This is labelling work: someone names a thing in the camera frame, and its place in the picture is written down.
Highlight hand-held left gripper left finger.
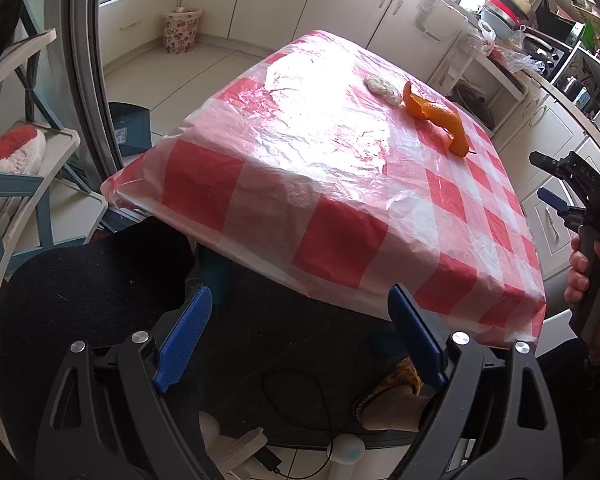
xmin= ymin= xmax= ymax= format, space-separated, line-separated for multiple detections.
xmin=34 ymin=285 xmax=226 ymax=480

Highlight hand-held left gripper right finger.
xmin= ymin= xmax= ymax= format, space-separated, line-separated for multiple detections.
xmin=387 ymin=284 xmax=566 ymax=480

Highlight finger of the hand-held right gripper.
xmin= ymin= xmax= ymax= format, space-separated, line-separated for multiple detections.
xmin=529 ymin=151 xmax=600 ymax=202
xmin=537 ymin=187 xmax=589 ymax=231

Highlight large orange peel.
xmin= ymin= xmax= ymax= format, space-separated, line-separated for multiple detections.
xmin=402 ymin=80 xmax=473 ymax=158

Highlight white tissue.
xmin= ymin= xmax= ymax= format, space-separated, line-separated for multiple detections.
xmin=364 ymin=75 xmax=404 ymax=107

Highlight person's right forearm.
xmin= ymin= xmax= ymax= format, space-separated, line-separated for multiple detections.
xmin=537 ymin=335 xmax=600 ymax=466

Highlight yellow patterned slipper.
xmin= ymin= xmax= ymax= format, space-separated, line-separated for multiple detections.
xmin=354 ymin=357 xmax=424 ymax=421

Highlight teal table leg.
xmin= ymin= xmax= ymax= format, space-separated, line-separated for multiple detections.
xmin=200 ymin=250 xmax=233 ymax=307

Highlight person's foot in beige sock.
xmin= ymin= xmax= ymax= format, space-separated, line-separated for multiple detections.
xmin=362 ymin=390 xmax=431 ymax=433

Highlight small black appliance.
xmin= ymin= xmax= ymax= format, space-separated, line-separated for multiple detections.
xmin=560 ymin=76 xmax=591 ymax=103

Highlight black floor mat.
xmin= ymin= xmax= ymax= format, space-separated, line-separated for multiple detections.
xmin=0 ymin=220 xmax=486 ymax=461

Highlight open kitchen shelves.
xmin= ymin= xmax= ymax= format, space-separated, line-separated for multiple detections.
xmin=550 ymin=40 xmax=600 ymax=136

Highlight black stove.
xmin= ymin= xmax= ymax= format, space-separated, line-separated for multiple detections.
xmin=522 ymin=27 xmax=573 ymax=78

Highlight dark cooking pot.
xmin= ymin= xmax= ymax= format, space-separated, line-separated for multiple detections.
xmin=452 ymin=82 xmax=496 ymax=128

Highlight white wooden block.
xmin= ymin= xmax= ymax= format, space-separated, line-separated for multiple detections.
xmin=215 ymin=427 xmax=268 ymax=476

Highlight clear plastic bag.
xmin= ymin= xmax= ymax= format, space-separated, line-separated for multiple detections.
xmin=492 ymin=45 xmax=546 ymax=78

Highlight white open shelf unit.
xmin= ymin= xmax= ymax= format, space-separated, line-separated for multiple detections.
xmin=430 ymin=35 xmax=528 ymax=131

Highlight white round device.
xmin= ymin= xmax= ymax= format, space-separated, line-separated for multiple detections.
xmin=326 ymin=434 xmax=366 ymax=467

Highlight green packet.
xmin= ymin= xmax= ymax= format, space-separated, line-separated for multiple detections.
xmin=580 ymin=20 xmax=599 ymax=51

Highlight black countertop appliance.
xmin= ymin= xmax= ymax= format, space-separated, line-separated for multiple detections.
xmin=535 ymin=0 xmax=586 ymax=41

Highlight stack of bowls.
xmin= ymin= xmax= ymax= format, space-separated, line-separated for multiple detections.
xmin=477 ymin=0 xmax=531 ymax=43

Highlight red white checkered plastic tablecloth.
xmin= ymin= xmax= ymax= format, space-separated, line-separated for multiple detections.
xmin=100 ymin=30 xmax=548 ymax=348

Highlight dark blue box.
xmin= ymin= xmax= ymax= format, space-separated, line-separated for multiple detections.
xmin=107 ymin=101 xmax=153 ymax=157

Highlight red white fluffy slipper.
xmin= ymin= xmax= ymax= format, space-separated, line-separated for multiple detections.
xmin=0 ymin=126 xmax=47 ymax=176

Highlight grey metal door edge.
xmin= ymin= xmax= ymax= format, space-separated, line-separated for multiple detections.
xmin=67 ymin=0 xmax=128 ymax=176

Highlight floral waste bin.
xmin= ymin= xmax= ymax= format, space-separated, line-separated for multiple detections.
xmin=161 ymin=6 xmax=203 ymax=54

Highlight cream drawer cabinet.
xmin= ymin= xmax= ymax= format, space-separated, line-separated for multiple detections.
xmin=97 ymin=0 xmax=188 ymax=68

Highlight cream kitchen cabinet row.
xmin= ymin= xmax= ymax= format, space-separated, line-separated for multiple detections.
xmin=180 ymin=0 xmax=461 ymax=66

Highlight cream cabinet with metal handles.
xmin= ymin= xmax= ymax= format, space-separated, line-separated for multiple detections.
xmin=490 ymin=75 xmax=600 ymax=281

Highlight black cable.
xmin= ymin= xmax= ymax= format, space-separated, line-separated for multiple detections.
xmin=261 ymin=369 xmax=332 ymax=432

